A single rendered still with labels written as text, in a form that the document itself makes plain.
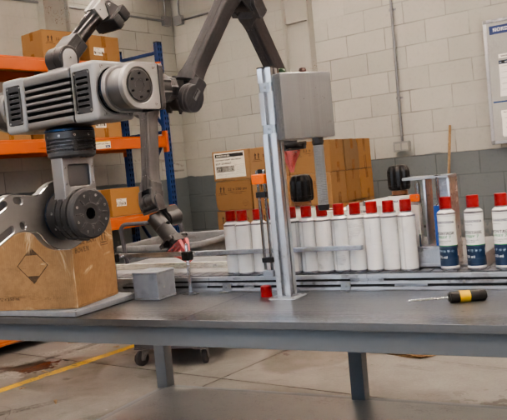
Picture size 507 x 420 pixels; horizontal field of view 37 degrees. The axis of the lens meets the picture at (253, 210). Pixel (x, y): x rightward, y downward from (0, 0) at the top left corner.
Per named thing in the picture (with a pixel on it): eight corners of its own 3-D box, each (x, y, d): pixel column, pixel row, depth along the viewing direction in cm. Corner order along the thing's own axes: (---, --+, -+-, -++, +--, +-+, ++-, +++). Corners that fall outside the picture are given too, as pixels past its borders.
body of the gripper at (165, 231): (189, 235, 257) (176, 219, 259) (172, 239, 248) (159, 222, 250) (178, 247, 260) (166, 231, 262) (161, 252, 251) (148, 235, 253)
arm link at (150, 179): (132, 98, 270) (152, 87, 264) (143, 103, 274) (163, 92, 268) (134, 212, 257) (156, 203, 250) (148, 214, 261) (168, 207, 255)
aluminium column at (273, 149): (298, 295, 220) (276, 67, 217) (291, 298, 216) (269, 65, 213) (283, 295, 222) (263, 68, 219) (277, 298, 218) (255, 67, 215)
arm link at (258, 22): (222, 2, 224) (251, 2, 218) (232, -9, 227) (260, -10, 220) (273, 107, 253) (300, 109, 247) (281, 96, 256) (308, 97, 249)
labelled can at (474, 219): (489, 267, 208) (483, 193, 207) (485, 269, 203) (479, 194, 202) (469, 267, 211) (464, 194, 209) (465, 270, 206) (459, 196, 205)
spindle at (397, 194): (419, 239, 280) (413, 163, 278) (412, 242, 272) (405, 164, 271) (395, 240, 284) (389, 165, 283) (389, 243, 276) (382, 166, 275)
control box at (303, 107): (335, 136, 218) (330, 70, 217) (285, 139, 211) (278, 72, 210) (317, 138, 227) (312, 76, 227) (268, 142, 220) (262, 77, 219)
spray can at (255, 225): (268, 270, 243) (263, 207, 242) (273, 272, 238) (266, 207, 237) (253, 272, 242) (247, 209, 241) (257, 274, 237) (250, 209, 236)
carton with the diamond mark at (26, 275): (118, 293, 244) (110, 211, 242) (78, 308, 221) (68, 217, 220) (40, 296, 254) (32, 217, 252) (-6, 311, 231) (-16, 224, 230)
